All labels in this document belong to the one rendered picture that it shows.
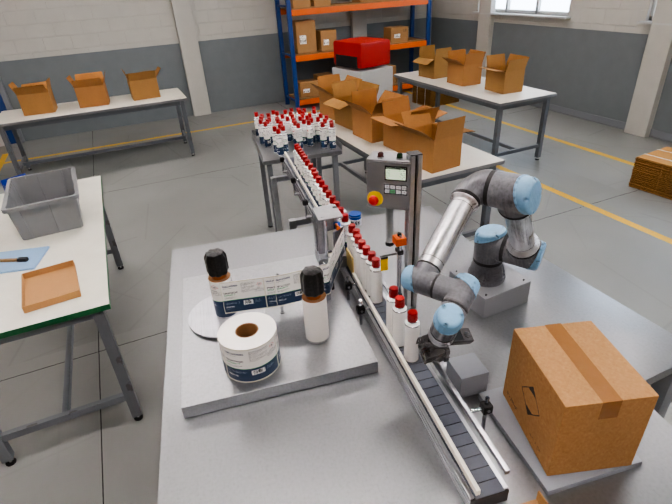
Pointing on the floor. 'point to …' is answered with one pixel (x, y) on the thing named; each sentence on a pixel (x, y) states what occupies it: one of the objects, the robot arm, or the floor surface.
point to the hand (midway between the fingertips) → (436, 355)
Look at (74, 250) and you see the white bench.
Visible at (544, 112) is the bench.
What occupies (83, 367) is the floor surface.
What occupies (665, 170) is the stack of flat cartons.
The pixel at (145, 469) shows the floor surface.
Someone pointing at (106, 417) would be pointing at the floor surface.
